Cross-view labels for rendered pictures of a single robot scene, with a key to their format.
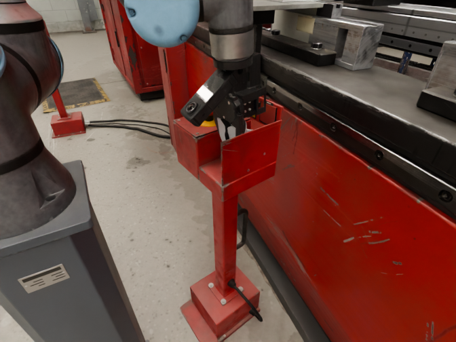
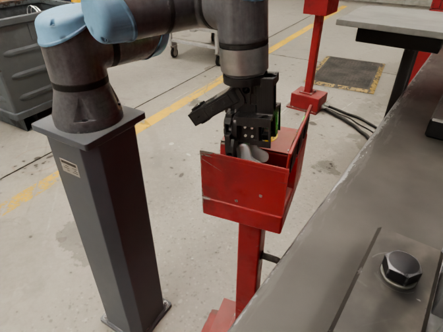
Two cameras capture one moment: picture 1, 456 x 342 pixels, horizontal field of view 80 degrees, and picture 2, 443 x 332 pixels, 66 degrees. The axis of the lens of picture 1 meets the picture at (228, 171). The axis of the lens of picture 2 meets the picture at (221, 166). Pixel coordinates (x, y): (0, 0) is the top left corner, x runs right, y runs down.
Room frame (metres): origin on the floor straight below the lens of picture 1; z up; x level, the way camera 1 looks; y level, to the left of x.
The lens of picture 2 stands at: (0.21, -0.44, 1.13)
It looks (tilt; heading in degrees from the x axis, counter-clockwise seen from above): 35 degrees down; 59
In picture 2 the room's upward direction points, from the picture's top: straight up
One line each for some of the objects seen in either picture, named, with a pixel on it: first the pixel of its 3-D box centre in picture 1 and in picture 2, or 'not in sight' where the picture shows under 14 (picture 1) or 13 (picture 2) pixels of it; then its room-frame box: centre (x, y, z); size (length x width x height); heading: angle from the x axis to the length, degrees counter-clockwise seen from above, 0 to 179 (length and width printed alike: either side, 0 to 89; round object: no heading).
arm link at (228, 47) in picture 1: (231, 43); (244, 58); (0.52, -0.01, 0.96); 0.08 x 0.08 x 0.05
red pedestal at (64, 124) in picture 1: (50, 80); (314, 53); (2.04, 1.32, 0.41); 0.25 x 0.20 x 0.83; 113
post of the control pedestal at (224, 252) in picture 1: (224, 239); (249, 274); (0.57, 0.01, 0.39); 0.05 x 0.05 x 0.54; 37
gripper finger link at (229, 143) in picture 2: (235, 123); (233, 143); (0.49, -0.01, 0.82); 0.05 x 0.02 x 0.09; 37
